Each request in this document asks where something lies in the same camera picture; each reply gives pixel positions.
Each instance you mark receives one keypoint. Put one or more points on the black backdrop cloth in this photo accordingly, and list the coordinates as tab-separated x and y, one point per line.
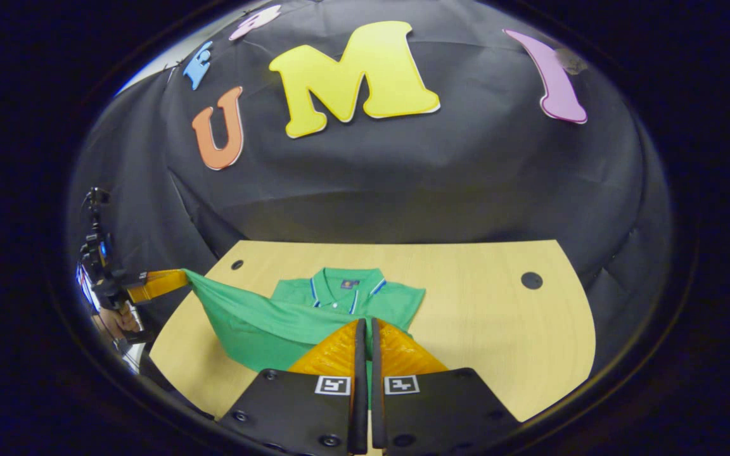
435	177

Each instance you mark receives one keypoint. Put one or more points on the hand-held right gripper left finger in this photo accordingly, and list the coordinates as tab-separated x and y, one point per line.
360	392

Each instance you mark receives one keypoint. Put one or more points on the green T-shirt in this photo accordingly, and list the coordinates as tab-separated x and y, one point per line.
263	329

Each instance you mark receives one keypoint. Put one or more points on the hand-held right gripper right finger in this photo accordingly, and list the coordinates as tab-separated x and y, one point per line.
377	405

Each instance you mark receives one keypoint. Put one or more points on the computer monitor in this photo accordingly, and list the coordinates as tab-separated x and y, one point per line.
83	285

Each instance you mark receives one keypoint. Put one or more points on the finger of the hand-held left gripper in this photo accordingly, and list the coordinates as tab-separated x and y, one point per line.
162	283

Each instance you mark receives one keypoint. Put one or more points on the white side desk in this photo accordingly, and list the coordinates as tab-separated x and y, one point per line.
132	358

